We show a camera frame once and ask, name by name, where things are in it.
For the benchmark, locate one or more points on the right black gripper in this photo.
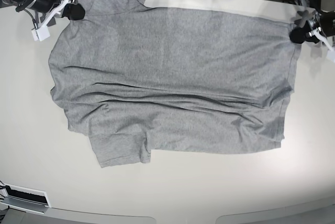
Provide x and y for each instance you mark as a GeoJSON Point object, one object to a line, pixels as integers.
{"type": "Point", "coordinates": [71, 11]}

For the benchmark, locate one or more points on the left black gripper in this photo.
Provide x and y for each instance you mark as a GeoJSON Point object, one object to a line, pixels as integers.
{"type": "Point", "coordinates": [323, 24]}

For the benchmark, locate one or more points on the grey t-shirt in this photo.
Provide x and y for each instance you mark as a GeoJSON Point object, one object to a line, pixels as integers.
{"type": "Point", "coordinates": [136, 79]}

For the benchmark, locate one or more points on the white cable tray box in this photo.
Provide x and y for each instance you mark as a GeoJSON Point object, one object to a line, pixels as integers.
{"type": "Point", "coordinates": [25, 199]}

